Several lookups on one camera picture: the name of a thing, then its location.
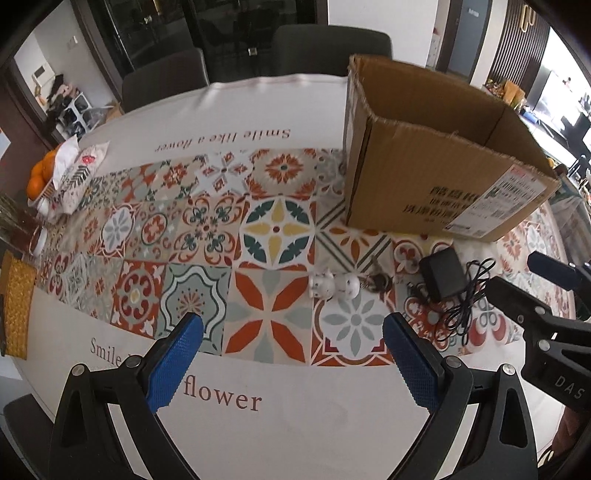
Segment black power adapter with cable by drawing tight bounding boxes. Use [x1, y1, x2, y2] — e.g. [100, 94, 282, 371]
[407, 247, 496, 347]

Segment white figurine keychain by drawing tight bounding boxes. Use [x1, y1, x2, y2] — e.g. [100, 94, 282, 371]
[308, 269, 394, 301]

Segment patterned tablecloth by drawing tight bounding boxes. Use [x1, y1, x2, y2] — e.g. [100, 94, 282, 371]
[8, 73, 578, 480]

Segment brown cardboard box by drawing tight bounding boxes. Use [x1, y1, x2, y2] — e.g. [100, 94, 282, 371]
[344, 55, 560, 242]

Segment yellow woven tissue box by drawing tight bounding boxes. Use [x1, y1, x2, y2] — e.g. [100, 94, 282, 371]
[1, 251, 36, 360]

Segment small white cup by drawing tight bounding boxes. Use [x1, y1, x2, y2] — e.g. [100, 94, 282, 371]
[28, 226, 48, 258]

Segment vase with dried flowers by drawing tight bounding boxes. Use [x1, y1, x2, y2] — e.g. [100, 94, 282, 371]
[0, 193, 40, 255]

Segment white patterned snack bag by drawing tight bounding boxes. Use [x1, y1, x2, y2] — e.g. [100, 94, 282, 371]
[47, 136, 109, 223]

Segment oranges in basket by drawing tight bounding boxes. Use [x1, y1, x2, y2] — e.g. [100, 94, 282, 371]
[26, 149, 58, 201]

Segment left black dining chair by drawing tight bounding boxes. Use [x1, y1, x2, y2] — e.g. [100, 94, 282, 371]
[121, 48, 209, 113]

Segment black dining chair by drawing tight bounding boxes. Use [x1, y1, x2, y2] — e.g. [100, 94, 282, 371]
[121, 48, 209, 113]
[271, 24, 393, 77]

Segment right black dining chair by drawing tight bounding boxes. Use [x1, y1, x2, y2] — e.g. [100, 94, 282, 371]
[271, 24, 393, 77]

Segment black glass sliding door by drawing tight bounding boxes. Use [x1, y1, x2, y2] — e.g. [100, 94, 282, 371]
[71, 0, 329, 96]

